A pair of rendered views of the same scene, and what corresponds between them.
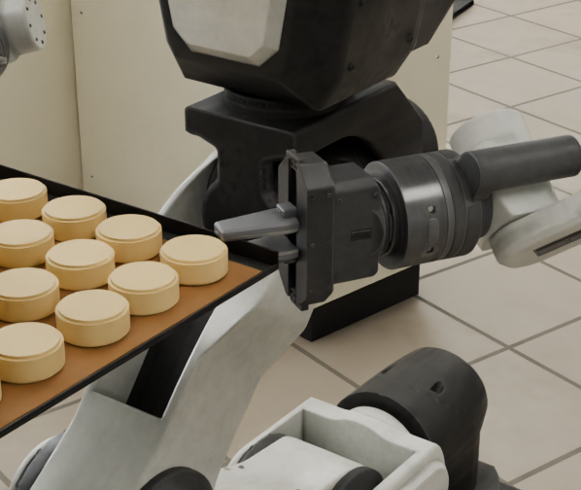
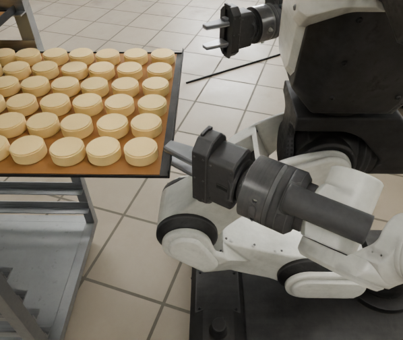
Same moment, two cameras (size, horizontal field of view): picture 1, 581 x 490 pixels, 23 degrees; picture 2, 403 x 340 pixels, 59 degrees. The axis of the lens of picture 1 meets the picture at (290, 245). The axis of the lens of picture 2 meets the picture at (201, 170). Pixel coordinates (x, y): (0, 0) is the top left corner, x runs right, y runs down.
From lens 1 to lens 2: 85 cm
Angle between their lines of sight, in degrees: 48
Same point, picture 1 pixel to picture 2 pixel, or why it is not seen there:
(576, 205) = (338, 262)
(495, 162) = (296, 202)
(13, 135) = not seen: hidden behind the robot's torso
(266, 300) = not seen: hidden behind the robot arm
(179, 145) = not seen: outside the picture
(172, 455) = (197, 210)
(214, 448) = (223, 218)
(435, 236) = (251, 215)
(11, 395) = (5, 162)
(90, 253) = (112, 124)
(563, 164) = (346, 233)
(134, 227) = (145, 123)
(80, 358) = (44, 164)
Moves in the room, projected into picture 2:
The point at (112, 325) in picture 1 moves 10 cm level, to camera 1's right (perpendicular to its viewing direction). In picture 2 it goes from (57, 159) to (83, 202)
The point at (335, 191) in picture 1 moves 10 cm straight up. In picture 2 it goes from (209, 160) to (211, 93)
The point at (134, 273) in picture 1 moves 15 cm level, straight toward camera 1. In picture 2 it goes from (102, 143) to (0, 191)
